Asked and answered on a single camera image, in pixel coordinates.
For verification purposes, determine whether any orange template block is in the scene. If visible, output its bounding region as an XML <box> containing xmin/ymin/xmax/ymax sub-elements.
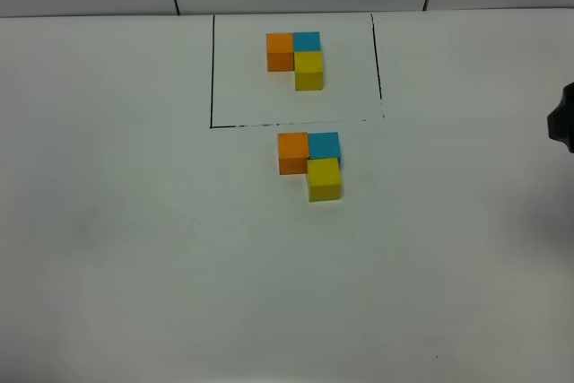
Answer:
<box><xmin>265</xmin><ymin>33</ymin><xmax>294</xmax><ymax>72</ymax></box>

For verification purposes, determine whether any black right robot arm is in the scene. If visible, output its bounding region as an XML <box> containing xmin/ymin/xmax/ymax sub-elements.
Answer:
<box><xmin>547</xmin><ymin>83</ymin><xmax>574</xmax><ymax>153</ymax></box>

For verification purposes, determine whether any yellow template block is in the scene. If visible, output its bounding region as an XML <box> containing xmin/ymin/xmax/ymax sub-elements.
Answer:
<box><xmin>294</xmin><ymin>51</ymin><xmax>324</xmax><ymax>91</ymax></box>

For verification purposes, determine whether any blue template block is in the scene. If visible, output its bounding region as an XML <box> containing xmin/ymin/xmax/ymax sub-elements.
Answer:
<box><xmin>292</xmin><ymin>31</ymin><xmax>321</xmax><ymax>52</ymax></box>

